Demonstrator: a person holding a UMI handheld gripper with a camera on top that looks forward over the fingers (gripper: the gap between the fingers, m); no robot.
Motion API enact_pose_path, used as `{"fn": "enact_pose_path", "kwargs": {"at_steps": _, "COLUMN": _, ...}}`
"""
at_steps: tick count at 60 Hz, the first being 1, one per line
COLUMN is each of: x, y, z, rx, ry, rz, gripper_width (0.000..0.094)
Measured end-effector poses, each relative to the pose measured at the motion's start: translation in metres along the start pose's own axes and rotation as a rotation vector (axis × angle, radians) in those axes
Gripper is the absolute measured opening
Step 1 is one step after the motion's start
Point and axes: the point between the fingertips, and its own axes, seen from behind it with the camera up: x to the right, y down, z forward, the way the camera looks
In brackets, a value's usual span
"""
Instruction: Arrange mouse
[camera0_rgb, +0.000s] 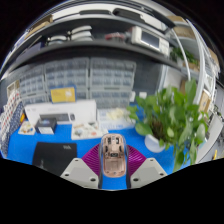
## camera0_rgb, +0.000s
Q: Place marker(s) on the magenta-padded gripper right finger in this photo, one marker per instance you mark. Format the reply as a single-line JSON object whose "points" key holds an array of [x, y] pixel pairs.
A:
{"points": [[148, 171]]}

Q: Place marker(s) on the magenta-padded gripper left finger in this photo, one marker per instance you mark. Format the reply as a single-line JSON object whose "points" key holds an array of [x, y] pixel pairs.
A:
{"points": [[78, 171]]}

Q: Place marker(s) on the black mouse pad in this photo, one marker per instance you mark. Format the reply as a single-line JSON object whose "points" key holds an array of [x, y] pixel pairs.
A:
{"points": [[55, 155]]}

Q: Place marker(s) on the green plant in white pot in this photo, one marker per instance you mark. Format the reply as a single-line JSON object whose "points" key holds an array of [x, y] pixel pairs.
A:
{"points": [[153, 141]]}

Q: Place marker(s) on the large white sticker sheet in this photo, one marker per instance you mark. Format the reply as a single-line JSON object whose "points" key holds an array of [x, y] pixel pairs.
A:
{"points": [[86, 130]]}

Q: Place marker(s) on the small black product box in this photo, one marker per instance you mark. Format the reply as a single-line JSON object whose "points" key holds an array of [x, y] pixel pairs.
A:
{"points": [[46, 126]]}

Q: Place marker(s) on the white and blue carton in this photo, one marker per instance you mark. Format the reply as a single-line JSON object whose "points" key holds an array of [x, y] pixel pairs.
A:
{"points": [[115, 124]]}

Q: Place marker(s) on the long white keyboard box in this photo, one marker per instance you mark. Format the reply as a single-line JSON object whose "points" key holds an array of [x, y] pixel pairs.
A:
{"points": [[83, 110]]}

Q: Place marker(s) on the crumpled cream tissue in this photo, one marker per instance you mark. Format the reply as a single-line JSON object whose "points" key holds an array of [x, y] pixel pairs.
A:
{"points": [[116, 114]]}

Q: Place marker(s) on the small white sticker sheet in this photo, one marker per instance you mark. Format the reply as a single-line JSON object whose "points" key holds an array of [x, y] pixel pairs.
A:
{"points": [[26, 128]]}

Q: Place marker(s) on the navy white-dotted cloth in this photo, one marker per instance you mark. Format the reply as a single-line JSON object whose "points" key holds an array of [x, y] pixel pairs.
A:
{"points": [[11, 136]]}

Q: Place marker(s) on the yellow card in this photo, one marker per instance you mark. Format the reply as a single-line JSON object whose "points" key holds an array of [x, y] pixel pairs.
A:
{"points": [[63, 95]]}

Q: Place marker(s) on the white red-blue patterned cloth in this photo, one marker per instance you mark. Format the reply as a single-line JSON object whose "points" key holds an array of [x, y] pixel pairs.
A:
{"points": [[8, 113]]}

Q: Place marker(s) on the white wall socket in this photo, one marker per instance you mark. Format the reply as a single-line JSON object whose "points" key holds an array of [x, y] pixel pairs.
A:
{"points": [[143, 95]]}

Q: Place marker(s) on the light wooden frame box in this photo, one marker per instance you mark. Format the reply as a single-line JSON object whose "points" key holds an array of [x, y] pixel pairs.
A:
{"points": [[13, 89]]}

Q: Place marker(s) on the grey wall shelf unit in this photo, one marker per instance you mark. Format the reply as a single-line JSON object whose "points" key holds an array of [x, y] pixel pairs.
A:
{"points": [[100, 45]]}

